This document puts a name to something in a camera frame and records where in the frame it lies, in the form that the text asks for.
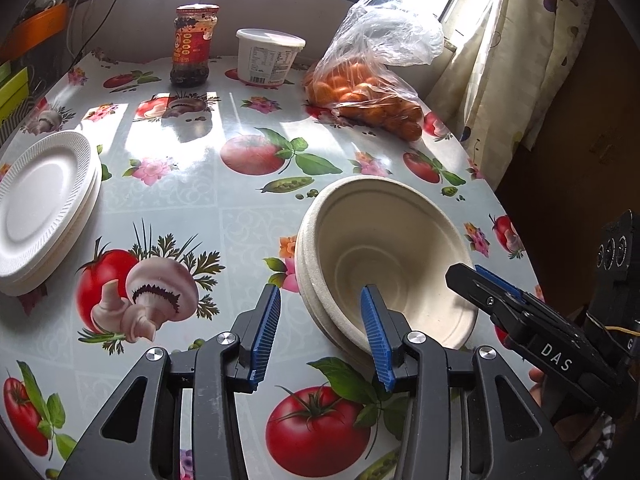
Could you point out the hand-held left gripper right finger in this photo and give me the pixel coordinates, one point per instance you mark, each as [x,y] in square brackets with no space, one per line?
[375,340]

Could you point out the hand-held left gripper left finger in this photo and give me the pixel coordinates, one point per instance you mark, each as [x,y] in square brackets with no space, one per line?
[265,335]

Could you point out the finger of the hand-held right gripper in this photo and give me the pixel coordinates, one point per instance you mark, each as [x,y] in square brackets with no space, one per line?
[490,295]

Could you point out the beige paper bowl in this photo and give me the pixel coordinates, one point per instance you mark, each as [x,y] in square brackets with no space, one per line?
[400,240]
[330,335]
[303,255]

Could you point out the white foam plate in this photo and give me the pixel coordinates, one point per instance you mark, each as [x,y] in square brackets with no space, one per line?
[98,205]
[35,205]
[94,190]

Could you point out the person's right forearm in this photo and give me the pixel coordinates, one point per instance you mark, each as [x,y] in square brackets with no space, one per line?
[602,455]

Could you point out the person's right hand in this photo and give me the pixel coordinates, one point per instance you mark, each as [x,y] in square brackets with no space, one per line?
[575,435]

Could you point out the floral printed tablecloth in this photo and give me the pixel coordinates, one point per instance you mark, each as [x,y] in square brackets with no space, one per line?
[200,240]

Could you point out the printed cream curtain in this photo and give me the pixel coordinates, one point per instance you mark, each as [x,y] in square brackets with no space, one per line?
[510,60]

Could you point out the pile of oranges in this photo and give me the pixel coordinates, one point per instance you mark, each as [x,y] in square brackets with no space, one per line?
[360,95]

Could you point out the white plastic tub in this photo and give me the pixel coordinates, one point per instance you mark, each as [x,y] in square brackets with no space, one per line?
[267,57]

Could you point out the clear plastic bag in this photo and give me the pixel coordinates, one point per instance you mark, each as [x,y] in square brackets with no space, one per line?
[385,25]

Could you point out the glass chili sauce jar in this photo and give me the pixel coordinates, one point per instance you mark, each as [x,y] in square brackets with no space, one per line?
[192,45]

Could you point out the black white striped box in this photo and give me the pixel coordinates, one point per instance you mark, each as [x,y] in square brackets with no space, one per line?
[12,127]

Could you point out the lime green box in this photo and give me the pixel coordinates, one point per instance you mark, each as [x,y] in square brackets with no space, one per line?
[12,95]

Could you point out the green white box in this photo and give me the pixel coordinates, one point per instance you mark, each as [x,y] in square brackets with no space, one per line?
[4,72]

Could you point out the orange basket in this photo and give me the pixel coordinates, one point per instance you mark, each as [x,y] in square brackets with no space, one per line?
[35,30]

